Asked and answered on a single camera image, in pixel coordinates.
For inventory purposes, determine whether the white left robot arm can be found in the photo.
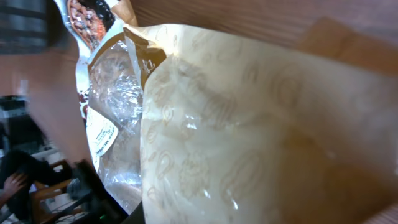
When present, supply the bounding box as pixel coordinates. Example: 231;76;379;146
67;160;128;224

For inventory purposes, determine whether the person in background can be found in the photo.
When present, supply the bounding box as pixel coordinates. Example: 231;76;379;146
1;151;73;222

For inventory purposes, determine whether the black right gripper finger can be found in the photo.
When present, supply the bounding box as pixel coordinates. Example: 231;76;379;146
120;202;146;224

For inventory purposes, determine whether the wooden chair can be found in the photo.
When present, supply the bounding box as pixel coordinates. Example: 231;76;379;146
30;179;84;224

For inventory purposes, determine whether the beige cookie pouch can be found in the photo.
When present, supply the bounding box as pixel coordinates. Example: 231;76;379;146
57;1;397;223

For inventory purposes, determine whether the grey plastic mesh basket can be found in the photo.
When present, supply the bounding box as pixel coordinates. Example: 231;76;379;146
1;0;69;55

